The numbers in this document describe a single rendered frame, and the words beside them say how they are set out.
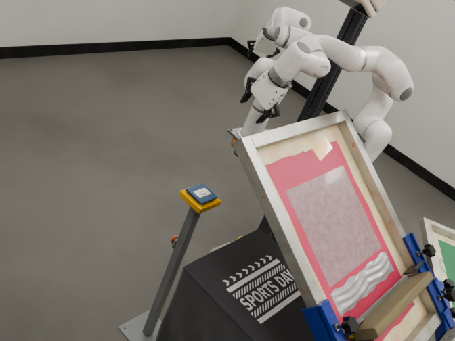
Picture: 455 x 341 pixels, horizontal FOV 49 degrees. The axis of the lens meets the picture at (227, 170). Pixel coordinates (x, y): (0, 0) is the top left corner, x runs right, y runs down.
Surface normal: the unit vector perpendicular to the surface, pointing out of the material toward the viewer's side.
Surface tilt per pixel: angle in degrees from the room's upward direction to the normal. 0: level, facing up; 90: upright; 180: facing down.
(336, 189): 32
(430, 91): 90
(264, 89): 90
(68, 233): 0
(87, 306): 0
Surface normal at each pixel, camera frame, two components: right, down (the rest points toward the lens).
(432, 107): -0.65, 0.22
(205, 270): 0.33, -0.78
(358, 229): 0.64, -0.36
